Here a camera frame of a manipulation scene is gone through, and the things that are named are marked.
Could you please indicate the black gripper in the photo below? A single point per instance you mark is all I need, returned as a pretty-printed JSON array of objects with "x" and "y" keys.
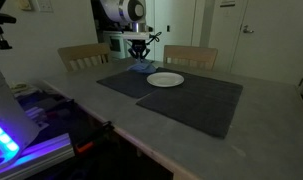
[{"x": 139, "y": 46}]

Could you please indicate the blue microfibre towel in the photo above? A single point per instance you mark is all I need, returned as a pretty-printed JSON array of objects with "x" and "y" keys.
[{"x": 142, "y": 67}]

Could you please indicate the white robot base blue light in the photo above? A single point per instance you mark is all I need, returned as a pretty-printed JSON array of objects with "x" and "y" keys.
[{"x": 4, "y": 110}]

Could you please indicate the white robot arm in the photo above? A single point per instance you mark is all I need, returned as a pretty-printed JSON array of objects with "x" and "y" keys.
[{"x": 124, "y": 11}]

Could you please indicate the large white plate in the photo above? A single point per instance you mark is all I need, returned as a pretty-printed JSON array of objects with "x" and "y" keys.
[{"x": 166, "y": 80}]

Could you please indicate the white oven dark window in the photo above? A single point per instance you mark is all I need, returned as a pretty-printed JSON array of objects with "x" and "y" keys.
[{"x": 114, "y": 50}]

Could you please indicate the dark ribbed placemat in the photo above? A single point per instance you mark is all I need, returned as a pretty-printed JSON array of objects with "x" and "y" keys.
[
  {"x": 124, "y": 83},
  {"x": 194, "y": 103}
]

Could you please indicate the light wooden slat chair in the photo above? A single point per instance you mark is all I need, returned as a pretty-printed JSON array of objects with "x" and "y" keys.
[
  {"x": 84, "y": 51},
  {"x": 191, "y": 53}
]

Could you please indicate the clamp with red-orange grip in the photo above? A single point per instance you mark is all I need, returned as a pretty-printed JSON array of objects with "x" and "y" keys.
[{"x": 91, "y": 140}]

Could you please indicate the grey stacked parts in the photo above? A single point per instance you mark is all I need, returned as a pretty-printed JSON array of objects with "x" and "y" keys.
[{"x": 36, "y": 115}]

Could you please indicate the yellowish flat item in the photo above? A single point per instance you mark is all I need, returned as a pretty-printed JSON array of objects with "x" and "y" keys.
[{"x": 20, "y": 87}]

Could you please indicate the white room door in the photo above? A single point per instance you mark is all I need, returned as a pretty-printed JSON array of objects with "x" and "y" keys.
[{"x": 274, "y": 40}]

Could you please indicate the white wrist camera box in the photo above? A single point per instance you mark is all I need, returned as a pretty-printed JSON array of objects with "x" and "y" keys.
[{"x": 136, "y": 35}]

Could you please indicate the white light switch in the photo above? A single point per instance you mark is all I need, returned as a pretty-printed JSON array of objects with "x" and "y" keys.
[{"x": 44, "y": 5}]

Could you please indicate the yellowish wall thermostat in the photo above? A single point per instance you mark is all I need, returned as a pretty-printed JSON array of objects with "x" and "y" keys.
[{"x": 24, "y": 4}]

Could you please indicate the aluminium rail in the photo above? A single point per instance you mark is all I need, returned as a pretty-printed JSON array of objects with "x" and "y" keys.
[{"x": 41, "y": 150}]

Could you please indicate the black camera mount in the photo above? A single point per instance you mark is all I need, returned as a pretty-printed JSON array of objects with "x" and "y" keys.
[{"x": 1, "y": 18}]

